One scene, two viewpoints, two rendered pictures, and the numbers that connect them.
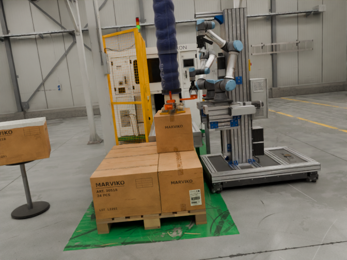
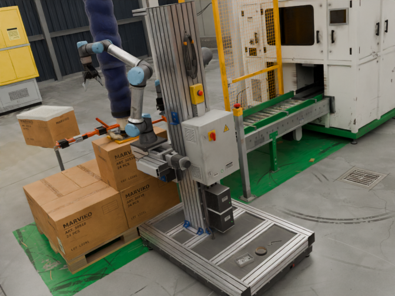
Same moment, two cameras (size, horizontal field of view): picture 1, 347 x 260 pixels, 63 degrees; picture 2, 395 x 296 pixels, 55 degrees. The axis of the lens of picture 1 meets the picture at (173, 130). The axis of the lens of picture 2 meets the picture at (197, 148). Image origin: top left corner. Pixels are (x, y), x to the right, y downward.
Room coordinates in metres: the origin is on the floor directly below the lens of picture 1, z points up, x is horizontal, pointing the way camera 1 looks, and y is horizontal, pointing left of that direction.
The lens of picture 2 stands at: (1.91, -3.14, 2.06)
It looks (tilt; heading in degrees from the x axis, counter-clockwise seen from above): 22 degrees down; 55
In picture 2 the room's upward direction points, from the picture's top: 9 degrees counter-clockwise
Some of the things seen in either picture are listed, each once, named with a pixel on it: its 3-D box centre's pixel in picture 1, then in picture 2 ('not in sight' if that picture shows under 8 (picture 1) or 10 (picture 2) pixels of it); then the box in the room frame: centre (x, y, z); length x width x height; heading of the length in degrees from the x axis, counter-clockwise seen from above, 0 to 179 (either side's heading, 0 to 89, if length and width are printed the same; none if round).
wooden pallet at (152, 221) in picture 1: (154, 195); (107, 217); (3.00, 0.28, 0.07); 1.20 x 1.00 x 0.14; 1
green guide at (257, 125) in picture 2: not in sight; (284, 114); (5.21, -0.26, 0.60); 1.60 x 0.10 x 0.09; 1
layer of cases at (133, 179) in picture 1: (151, 172); (101, 194); (3.00, 0.28, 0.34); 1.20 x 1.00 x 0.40; 1
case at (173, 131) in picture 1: (174, 128); (133, 154); (3.31, -0.02, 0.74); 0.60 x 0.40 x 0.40; 177
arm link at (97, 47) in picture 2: (207, 26); (96, 47); (3.02, -0.44, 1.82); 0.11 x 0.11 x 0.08; 29
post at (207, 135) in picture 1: (206, 130); (242, 154); (4.26, -0.51, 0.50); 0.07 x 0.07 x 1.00; 1
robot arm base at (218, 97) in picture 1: (220, 95); (147, 135); (3.22, -0.56, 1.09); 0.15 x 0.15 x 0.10
